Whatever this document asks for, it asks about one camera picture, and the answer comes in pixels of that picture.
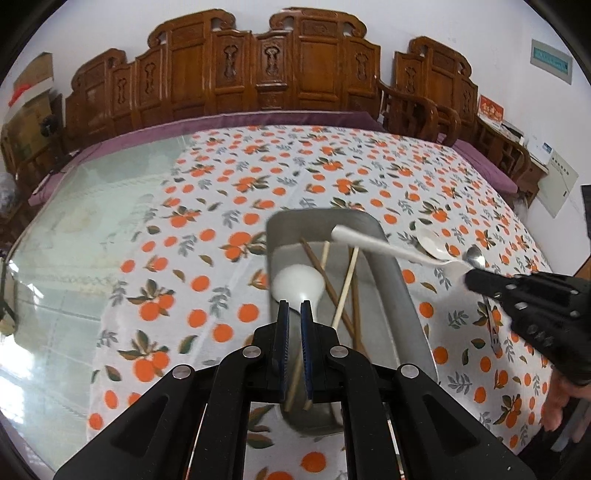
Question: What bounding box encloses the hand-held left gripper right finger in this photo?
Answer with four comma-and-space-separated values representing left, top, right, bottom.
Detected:
301, 301, 536, 480

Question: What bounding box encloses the person's right hand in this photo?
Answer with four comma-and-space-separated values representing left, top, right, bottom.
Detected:
541, 373, 575, 433

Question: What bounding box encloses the small cardboard box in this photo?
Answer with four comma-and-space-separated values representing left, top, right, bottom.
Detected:
13, 52, 54, 94

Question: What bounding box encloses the orange print tablecloth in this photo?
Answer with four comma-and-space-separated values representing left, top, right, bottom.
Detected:
85, 126, 555, 480

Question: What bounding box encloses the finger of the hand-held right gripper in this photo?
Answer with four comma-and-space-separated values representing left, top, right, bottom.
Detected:
463, 270, 514, 302

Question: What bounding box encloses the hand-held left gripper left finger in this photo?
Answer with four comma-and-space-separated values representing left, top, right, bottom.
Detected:
55, 300, 291, 480

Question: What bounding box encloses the large cardboard box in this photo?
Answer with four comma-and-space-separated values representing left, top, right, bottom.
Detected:
1, 92, 65, 172

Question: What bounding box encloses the brown wooden chopstick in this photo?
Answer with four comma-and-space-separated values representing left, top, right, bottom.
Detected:
352, 276, 370, 358
301, 238, 358, 335

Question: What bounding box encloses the grey wall electrical box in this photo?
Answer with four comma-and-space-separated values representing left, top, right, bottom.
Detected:
529, 38, 574, 84

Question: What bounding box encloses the carved wooden sofa bench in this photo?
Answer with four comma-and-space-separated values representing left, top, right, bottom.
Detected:
64, 7, 385, 153

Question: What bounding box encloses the carved wooden armchair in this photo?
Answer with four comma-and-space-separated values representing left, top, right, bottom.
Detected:
379, 37, 532, 182

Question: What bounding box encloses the metal tray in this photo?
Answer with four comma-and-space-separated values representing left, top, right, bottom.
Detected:
265, 208, 438, 437

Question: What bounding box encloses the red decoration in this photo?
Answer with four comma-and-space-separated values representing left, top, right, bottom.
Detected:
6, 85, 34, 106

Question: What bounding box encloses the red gift box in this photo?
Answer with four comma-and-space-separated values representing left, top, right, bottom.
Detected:
478, 95, 505, 123

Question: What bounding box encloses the white spoon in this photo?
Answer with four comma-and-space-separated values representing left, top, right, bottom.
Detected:
331, 224, 468, 278
270, 264, 326, 398
417, 229, 461, 264

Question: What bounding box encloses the purple sofa cushion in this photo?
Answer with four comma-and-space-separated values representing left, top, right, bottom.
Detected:
28, 111, 385, 207

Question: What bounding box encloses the wooden side table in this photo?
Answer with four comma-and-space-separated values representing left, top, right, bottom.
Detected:
475, 119, 549, 205

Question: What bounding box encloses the white wall panel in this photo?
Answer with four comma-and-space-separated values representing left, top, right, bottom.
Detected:
538, 150, 580, 219

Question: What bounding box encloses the purple armchair cushion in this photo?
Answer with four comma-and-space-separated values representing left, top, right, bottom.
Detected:
436, 134, 520, 195

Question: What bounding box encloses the white desk device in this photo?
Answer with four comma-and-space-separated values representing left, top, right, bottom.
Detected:
526, 137, 556, 167

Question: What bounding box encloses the metal spoon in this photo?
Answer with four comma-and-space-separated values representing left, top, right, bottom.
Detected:
463, 244, 503, 357

